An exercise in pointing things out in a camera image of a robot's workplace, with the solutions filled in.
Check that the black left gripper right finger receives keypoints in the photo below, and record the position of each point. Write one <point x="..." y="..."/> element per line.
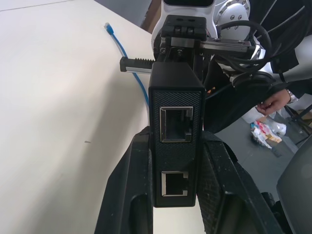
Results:
<point x="226" y="185"/>

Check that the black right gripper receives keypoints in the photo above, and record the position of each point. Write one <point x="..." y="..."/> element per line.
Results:
<point x="186" y="31"/>

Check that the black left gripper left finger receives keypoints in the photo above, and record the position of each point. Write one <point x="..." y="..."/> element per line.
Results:
<point x="126" y="185"/>

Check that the small black two-port box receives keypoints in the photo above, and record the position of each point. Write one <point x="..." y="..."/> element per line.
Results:
<point x="175" y="161"/>

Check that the brown cardboard box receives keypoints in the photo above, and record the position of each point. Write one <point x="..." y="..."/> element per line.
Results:
<point x="150" y="13"/>

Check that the bystander's bare hand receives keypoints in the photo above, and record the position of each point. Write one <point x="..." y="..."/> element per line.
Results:
<point x="273" y="104"/>

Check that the plastic bags with packets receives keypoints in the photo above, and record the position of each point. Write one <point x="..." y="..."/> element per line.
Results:
<point x="265" y="132"/>

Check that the grey rounded robot housing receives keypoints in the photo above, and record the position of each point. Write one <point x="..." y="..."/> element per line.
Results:
<point x="296" y="185"/>

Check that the bystander in black jacket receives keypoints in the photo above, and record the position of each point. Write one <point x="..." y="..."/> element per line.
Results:
<point x="280" y="14"/>

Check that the silver wristwatch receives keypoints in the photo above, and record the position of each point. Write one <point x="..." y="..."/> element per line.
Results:
<point x="292" y="95"/>

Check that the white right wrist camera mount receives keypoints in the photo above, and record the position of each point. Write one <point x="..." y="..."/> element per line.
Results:
<point x="159" y="17"/>

